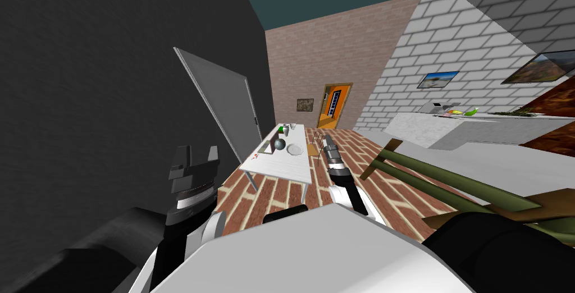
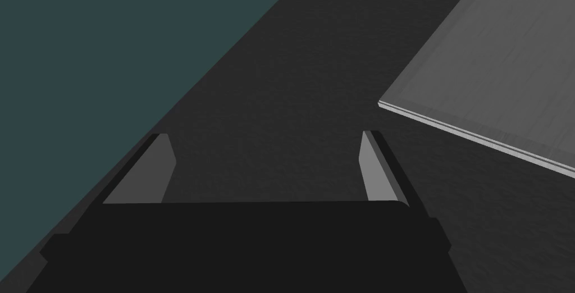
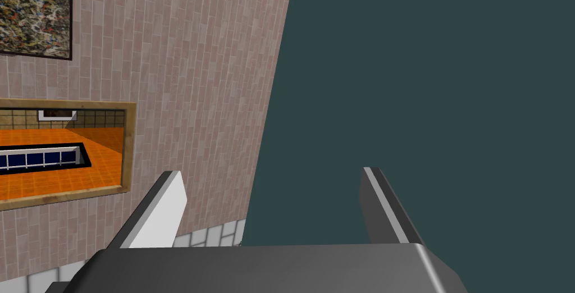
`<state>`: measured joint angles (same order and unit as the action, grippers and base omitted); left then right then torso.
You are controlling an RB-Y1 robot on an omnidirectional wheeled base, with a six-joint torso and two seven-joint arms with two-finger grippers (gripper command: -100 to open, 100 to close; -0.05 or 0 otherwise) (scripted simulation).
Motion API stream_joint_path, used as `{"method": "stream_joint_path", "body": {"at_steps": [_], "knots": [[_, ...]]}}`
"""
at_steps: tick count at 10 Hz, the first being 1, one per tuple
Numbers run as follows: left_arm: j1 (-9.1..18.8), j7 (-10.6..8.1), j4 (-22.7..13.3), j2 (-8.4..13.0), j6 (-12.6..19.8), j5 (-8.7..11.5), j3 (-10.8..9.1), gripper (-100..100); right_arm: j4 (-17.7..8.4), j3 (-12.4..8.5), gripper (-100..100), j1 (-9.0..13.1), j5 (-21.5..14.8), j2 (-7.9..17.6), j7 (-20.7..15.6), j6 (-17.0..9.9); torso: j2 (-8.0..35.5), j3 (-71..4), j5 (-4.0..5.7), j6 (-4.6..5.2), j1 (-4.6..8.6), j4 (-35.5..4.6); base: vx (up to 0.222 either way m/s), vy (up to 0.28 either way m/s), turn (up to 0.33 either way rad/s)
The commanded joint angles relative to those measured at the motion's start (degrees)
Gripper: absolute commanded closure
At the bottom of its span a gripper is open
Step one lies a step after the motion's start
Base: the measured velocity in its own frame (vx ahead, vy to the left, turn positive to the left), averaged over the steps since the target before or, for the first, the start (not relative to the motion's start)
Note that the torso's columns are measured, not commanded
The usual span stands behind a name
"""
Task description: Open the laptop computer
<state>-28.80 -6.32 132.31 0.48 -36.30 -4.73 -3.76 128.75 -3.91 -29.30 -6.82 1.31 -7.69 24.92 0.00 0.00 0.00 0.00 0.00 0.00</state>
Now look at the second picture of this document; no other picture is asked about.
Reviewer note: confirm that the grey door leaf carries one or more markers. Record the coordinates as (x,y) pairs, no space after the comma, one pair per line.
(494,59)

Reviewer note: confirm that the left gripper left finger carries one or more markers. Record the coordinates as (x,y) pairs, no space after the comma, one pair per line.
(146,176)

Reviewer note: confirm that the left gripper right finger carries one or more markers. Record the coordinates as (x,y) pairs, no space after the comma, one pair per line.
(379,176)

